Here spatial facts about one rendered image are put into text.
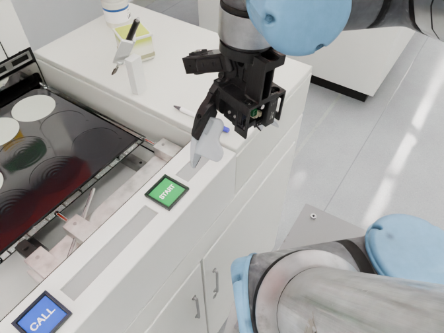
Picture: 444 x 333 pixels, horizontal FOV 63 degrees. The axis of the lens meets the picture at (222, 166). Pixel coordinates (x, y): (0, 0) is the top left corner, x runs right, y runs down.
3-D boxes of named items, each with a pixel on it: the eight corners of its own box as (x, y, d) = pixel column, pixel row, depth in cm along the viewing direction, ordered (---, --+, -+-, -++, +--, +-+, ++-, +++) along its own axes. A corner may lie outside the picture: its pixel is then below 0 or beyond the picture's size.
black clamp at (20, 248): (18, 254, 64) (12, 246, 62) (29, 244, 65) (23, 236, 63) (31, 263, 63) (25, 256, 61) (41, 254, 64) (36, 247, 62)
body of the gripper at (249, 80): (242, 144, 50) (253, 66, 41) (203, 112, 54) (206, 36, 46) (280, 122, 54) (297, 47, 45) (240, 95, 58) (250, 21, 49)
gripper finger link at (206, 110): (190, 139, 52) (221, 84, 49) (184, 133, 53) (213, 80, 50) (210, 143, 56) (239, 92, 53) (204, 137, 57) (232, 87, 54)
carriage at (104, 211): (32, 279, 64) (26, 271, 62) (166, 155, 84) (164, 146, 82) (62, 304, 61) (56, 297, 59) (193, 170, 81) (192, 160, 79)
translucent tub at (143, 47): (117, 53, 92) (111, 28, 87) (145, 45, 95) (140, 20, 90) (128, 67, 88) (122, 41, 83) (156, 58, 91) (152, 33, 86)
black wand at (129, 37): (143, 19, 68) (138, 14, 67) (137, 22, 67) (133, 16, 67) (117, 74, 84) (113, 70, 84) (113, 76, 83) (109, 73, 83)
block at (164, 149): (154, 155, 80) (152, 145, 78) (164, 146, 82) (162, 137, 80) (182, 170, 77) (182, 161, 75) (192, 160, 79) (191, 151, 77)
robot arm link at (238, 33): (206, 0, 43) (255, -13, 47) (205, 37, 46) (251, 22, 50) (250, 25, 39) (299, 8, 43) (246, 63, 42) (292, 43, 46)
